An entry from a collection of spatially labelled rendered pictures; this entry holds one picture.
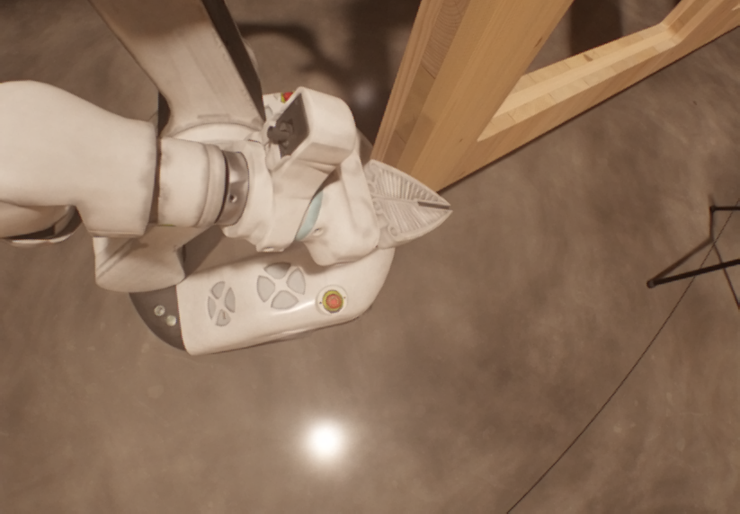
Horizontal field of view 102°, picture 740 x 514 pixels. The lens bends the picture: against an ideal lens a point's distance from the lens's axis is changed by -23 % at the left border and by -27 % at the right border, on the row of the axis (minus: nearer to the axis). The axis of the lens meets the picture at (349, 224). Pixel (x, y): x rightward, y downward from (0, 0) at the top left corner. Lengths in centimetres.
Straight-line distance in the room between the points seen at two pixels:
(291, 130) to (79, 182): 12
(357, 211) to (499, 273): 98
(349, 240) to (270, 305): 45
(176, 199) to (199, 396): 91
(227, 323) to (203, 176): 58
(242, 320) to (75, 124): 59
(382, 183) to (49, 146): 27
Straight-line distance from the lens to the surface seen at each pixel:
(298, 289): 73
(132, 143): 23
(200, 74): 42
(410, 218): 36
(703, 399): 176
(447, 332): 114
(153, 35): 39
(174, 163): 24
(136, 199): 22
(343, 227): 28
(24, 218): 23
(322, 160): 22
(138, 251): 69
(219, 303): 80
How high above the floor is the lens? 107
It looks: 68 degrees down
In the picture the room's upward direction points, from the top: 15 degrees clockwise
